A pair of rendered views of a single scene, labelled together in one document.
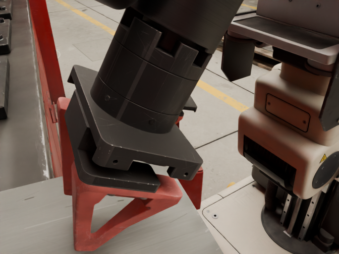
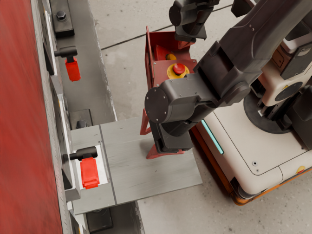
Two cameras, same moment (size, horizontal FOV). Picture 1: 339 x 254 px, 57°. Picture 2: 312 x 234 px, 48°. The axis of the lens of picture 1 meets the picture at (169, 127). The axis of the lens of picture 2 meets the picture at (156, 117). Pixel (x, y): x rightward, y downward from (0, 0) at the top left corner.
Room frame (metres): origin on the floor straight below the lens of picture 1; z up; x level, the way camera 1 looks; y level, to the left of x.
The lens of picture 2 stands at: (-0.12, 0.05, 1.69)
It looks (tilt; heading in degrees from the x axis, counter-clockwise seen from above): 62 degrees down; 0
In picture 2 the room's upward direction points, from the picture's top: 8 degrees clockwise
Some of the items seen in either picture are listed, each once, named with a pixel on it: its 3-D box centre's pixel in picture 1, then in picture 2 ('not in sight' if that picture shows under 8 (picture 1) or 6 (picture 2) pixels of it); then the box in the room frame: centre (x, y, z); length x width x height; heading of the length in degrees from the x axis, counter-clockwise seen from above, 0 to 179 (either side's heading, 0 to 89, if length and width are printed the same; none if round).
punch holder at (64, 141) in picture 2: not in sight; (39, 146); (0.06, 0.22, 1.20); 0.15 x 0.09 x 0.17; 22
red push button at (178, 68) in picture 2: not in sight; (178, 70); (0.52, 0.01, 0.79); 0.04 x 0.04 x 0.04
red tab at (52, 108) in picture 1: (51, 106); not in sight; (1.09, 0.47, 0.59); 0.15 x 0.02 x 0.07; 22
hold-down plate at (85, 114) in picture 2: not in sight; (89, 166); (0.14, 0.20, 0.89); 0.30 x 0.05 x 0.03; 22
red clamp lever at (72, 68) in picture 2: not in sight; (68, 65); (0.25, 0.23, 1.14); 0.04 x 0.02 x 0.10; 112
